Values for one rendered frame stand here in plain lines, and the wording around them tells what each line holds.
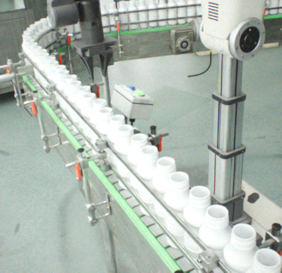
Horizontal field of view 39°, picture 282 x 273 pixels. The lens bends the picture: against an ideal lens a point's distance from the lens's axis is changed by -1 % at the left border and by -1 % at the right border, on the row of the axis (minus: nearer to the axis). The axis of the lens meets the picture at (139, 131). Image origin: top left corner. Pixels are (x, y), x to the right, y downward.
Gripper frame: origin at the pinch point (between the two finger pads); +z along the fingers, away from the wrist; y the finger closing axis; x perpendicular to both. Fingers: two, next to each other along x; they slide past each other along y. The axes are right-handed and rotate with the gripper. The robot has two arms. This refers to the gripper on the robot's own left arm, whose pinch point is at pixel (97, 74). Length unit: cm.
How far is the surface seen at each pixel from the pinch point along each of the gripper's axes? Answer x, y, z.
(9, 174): 166, -18, 124
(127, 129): -16.7, -0.2, 8.9
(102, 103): -1.6, -0.2, 7.7
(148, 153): -28.2, -0.7, 9.5
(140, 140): -22.5, 0.4, 9.4
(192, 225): -49, -3, 13
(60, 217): 100, 0, 124
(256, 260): -65, -3, 8
